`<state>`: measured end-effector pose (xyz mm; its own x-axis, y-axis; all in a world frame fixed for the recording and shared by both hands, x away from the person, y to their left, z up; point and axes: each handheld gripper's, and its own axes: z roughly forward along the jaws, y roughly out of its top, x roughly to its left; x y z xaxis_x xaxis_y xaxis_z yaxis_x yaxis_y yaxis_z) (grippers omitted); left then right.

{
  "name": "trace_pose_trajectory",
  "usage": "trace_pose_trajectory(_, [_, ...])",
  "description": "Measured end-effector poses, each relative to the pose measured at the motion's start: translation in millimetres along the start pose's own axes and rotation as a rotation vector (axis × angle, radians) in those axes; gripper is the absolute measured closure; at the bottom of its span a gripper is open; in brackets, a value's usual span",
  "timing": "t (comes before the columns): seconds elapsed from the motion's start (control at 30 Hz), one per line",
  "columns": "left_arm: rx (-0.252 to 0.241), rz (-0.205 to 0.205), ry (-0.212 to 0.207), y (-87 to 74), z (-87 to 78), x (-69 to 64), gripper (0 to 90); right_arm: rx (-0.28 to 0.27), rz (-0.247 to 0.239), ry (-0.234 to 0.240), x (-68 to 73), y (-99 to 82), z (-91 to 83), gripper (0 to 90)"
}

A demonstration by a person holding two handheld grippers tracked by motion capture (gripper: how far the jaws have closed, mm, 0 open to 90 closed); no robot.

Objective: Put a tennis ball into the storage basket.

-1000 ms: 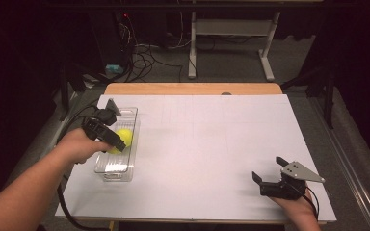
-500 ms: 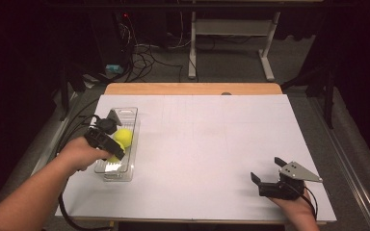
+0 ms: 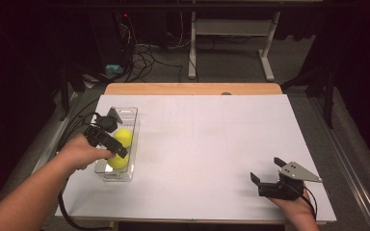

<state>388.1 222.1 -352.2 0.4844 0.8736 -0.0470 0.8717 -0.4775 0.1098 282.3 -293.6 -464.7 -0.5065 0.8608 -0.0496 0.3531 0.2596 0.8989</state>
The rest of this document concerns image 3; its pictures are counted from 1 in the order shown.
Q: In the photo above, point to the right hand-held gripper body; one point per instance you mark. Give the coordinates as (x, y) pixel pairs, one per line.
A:
(282, 189)

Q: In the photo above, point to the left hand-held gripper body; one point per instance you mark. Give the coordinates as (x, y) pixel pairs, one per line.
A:
(104, 138)

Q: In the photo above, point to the yellow tennis ball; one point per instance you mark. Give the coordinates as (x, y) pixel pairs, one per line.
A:
(124, 136)
(118, 162)

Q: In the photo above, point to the clear plastic container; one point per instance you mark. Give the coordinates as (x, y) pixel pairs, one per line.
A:
(133, 141)

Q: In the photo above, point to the person's right hand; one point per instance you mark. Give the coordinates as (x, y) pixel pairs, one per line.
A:
(297, 208)

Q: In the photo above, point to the person's left hand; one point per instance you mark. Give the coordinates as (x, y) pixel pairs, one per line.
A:
(77, 154)

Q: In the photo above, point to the white board mat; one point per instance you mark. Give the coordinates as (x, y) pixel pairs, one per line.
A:
(205, 154)

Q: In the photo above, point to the black tripod stand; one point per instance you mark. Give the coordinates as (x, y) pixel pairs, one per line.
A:
(77, 80)
(327, 96)

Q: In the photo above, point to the teal small box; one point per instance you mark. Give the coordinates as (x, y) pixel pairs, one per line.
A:
(114, 68)

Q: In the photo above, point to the wooden table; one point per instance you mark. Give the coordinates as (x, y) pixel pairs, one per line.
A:
(189, 88)

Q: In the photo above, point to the black computer case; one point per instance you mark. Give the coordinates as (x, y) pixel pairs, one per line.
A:
(112, 35)

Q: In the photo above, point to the metal floor rail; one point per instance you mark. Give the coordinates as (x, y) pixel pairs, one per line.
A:
(41, 160)
(353, 173)

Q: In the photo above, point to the white metal desk frame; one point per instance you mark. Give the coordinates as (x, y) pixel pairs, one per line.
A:
(234, 27)

